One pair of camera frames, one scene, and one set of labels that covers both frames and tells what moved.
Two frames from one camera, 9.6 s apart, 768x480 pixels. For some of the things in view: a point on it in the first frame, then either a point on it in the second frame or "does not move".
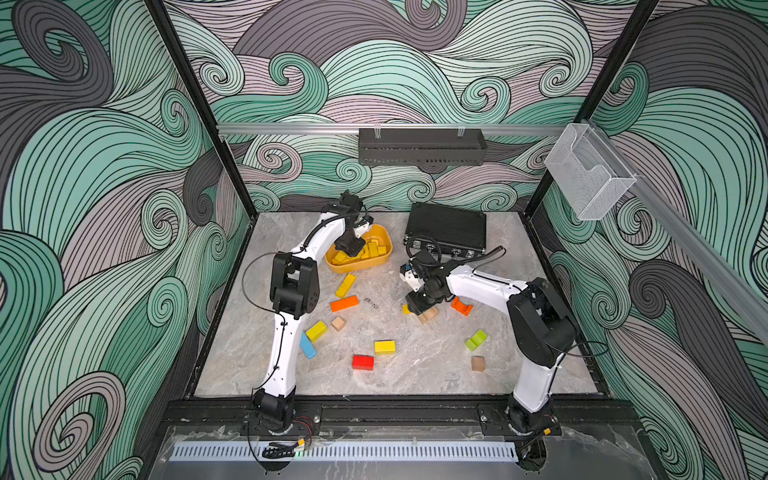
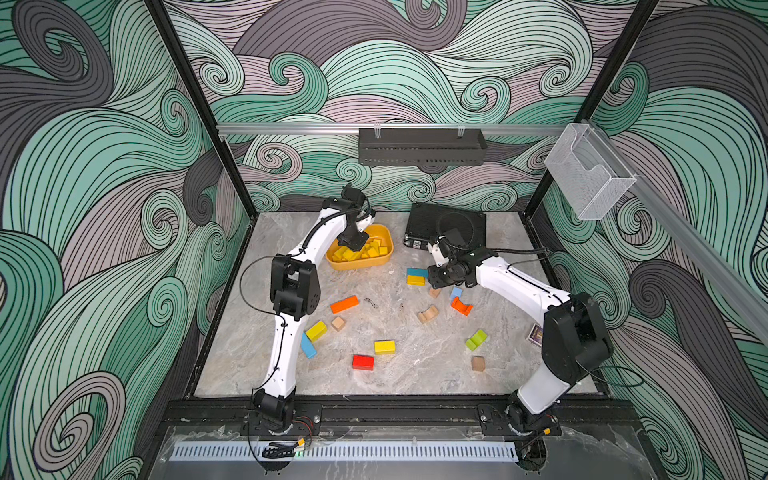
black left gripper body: x=351 y=245 does not move
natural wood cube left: x=338 y=323 does not move
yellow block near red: x=385 y=347 does not move
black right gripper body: x=422 y=298 to x=442 y=275
